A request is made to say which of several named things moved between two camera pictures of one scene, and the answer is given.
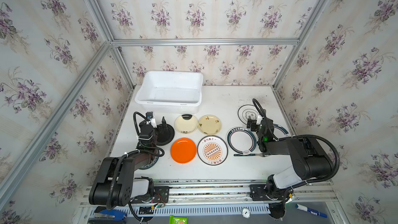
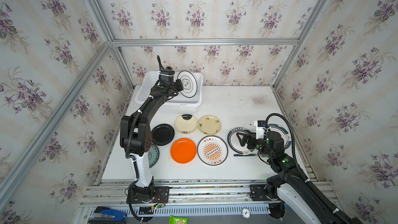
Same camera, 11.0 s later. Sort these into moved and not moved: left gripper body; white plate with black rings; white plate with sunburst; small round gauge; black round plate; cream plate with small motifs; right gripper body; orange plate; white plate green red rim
Moved: left gripper body; right gripper body; white plate with black rings
Not moved: black round plate; white plate green red rim; cream plate with small motifs; small round gauge; white plate with sunburst; orange plate
